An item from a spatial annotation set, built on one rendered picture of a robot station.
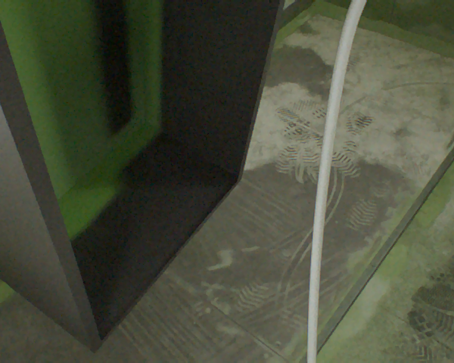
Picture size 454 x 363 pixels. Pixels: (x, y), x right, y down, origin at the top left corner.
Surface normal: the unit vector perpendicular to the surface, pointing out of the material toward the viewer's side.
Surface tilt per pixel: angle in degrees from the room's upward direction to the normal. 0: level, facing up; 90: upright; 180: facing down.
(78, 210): 12
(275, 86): 0
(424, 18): 90
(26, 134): 102
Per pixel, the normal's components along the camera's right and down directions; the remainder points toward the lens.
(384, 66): -0.06, -0.66
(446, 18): -0.63, 0.61
